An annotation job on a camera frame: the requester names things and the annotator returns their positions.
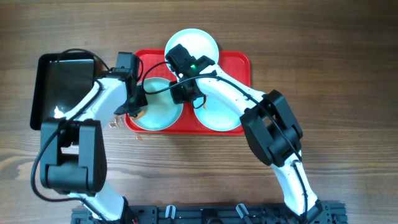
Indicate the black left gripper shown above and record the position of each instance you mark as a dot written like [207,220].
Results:
[140,102]

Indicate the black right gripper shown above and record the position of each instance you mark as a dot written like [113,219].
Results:
[178,98]

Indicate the pale green plate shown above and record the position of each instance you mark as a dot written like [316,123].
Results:
[198,43]
[160,112]
[214,115]

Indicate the pale green plate top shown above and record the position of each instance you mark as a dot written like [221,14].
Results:
[198,43]

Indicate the orange green scrub sponge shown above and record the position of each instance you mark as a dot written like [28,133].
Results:
[137,114]

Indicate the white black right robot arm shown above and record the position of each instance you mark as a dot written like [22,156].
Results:
[270,127]

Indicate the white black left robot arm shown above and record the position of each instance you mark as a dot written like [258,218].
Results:
[72,158]

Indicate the red plastic tray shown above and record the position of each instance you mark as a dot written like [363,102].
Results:
[236,64]

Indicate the black water tray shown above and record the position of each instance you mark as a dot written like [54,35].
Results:
[61,83]

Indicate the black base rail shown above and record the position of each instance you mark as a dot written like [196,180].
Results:
[323,212]

